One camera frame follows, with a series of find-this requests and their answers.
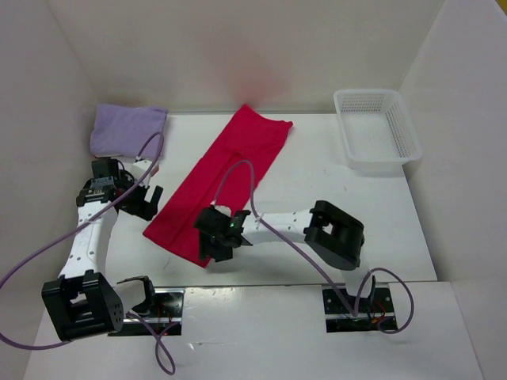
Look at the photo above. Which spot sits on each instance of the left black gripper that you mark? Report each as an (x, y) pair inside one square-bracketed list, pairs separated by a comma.
[(142, 208)]

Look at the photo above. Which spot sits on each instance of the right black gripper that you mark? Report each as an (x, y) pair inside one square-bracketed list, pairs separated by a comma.
[(207, 248)]

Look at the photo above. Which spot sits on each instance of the lavender t shirt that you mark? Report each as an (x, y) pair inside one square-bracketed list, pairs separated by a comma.
[(122, 131)]

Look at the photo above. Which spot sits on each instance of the pink t shirt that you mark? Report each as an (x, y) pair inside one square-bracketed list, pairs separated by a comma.
[(247, 136)]

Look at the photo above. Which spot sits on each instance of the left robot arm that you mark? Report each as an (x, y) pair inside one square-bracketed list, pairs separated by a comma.
[(81, 302)]

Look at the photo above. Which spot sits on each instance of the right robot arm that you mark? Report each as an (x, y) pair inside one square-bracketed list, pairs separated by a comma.
[(334, 235)]

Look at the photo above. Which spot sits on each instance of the white laundry basket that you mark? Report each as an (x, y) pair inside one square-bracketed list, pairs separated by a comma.
[(378, 134)]

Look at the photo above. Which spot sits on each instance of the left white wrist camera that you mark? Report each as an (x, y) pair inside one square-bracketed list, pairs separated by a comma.
[(138, 168)]

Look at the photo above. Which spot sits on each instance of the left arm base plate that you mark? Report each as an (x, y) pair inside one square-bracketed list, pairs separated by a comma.
[(163, 315)]

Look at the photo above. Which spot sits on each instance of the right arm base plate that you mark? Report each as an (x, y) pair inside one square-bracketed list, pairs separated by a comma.
[(378, 309)]

